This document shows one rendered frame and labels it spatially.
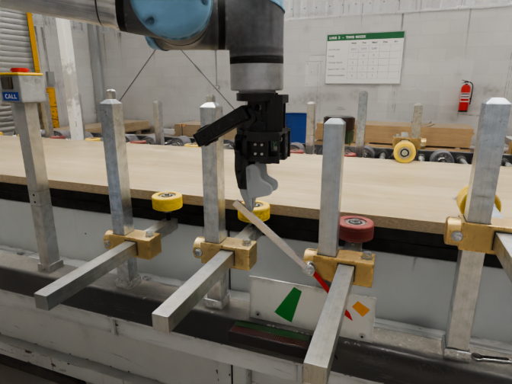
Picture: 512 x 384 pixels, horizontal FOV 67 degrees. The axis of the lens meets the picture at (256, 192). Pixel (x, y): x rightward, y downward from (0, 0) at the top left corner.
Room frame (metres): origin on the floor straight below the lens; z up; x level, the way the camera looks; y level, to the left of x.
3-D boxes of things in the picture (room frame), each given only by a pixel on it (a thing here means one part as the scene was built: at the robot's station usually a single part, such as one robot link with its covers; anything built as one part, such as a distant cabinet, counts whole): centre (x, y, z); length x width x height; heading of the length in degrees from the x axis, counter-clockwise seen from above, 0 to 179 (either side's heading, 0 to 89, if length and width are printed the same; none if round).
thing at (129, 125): (8.69, 3.46, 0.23); 2.41 x 0.77 x 0.17; 157
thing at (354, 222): (0.79, -0.22, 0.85); 0.08 x 0.08 x 0.11
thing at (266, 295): (0.70, -0.11, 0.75); 0.26 x 0.01 x 0.10; 70
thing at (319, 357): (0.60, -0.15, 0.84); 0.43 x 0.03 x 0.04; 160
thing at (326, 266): (0.70, -0.17, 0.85); 0.14 x 0.06 x 0.05; 70
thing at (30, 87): (0.97, 0.57, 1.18); 0.07 x 0.07 x 0.08; 70
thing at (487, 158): (0.62, -0.38, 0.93); 0.04 x 0.04 x 0.48; 70
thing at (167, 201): (1.00, 0.24, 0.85); 0.08 x 0.08 x 0.11
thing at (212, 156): (0.80, 0.09, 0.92); 0.04 x 0.04 x 0.48; 70
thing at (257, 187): (0.66, 0.00, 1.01); 0.06 x 0.03 x 0.09; 70
